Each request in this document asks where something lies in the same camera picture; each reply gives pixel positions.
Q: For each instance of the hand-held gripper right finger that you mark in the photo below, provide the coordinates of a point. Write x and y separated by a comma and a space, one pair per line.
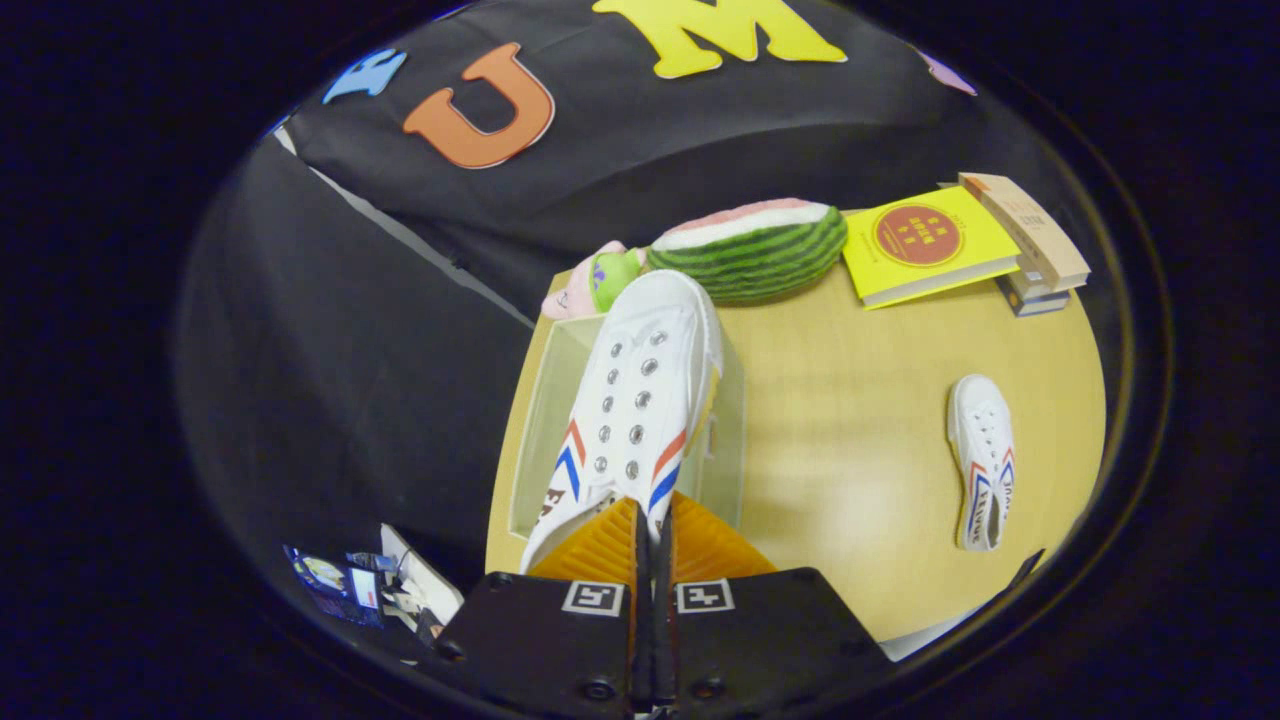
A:
760, 640

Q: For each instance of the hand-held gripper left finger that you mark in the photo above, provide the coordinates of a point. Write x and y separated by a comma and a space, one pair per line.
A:
550, 640

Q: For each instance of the beige fabric storage box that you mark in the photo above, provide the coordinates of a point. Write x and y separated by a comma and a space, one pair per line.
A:
545, 420

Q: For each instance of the white canvas shoe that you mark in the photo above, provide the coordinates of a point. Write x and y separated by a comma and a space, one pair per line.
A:
640, 400
982, 450

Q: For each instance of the white flat panel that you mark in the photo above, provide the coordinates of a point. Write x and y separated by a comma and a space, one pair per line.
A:
430, 590

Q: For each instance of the blue printed package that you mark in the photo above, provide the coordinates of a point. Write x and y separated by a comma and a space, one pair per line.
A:
330, 585

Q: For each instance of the green and pink plush toy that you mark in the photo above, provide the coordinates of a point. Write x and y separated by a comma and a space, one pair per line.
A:
610, 275

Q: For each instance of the watermelon slice plush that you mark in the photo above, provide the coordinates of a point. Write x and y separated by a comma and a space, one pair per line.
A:
750, 255

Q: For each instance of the yellow book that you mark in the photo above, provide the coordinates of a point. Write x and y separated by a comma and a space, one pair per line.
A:
920, 240

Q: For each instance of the blue-edged book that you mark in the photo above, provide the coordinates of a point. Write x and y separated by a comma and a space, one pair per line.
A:
1035, 305

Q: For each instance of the white book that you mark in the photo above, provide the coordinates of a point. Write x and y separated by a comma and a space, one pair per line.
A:
1030, 285

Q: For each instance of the tan book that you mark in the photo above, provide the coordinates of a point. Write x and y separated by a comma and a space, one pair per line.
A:
1030, 230

